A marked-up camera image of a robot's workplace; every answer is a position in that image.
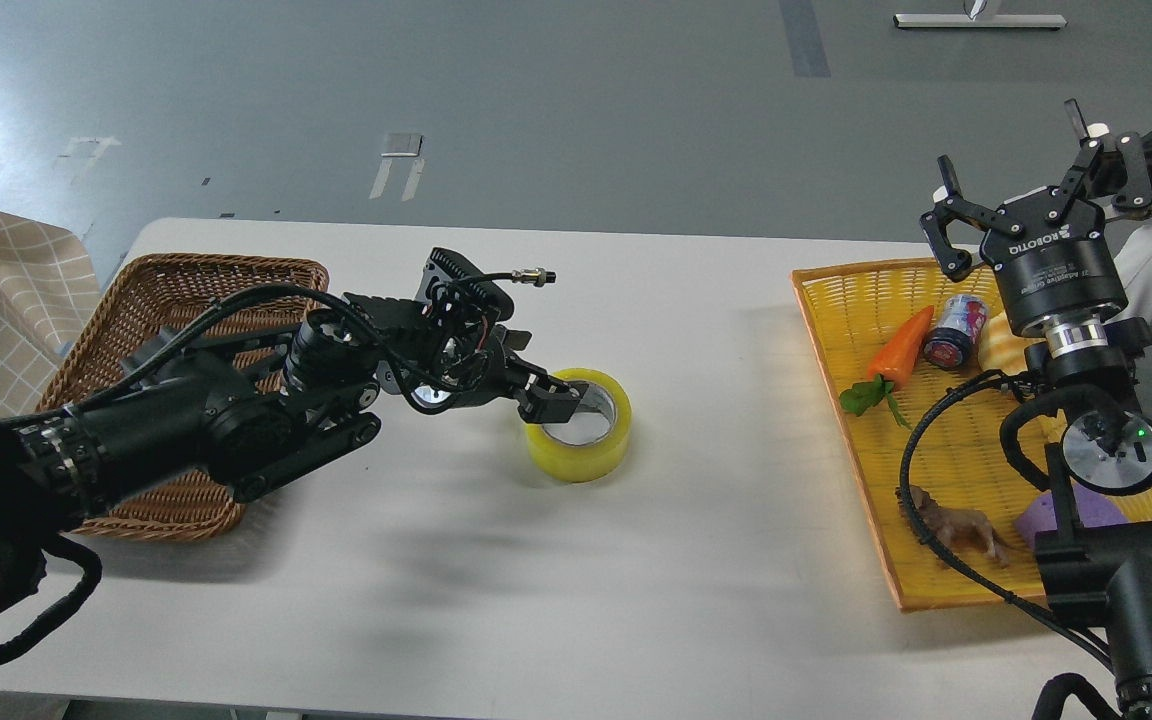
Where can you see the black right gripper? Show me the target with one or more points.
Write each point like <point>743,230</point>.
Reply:
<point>1051,260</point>

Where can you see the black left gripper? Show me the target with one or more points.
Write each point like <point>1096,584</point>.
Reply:
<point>472,371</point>

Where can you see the yellow tape roll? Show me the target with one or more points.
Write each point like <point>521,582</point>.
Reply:
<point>594,441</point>

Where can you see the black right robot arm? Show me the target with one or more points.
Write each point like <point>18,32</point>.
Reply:
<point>1083,438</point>

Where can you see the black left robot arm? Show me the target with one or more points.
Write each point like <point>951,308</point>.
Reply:
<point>265,386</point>

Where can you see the small drink can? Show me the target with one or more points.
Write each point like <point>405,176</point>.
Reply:
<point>954,339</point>

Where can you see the yellow plastic basket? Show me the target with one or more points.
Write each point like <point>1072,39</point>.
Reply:
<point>850,312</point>

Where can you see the orange toy carrot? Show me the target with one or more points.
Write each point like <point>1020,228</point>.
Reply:
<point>889,370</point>

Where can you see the purple foam block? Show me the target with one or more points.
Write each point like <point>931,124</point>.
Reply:
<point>1094,510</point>

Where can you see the brown toy lion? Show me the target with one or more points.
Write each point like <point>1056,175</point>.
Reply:
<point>951,526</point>

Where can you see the brown wicker basket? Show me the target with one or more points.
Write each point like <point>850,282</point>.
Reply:
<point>147,294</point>

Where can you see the beige checkered cloth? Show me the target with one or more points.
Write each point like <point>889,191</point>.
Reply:
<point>48,291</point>

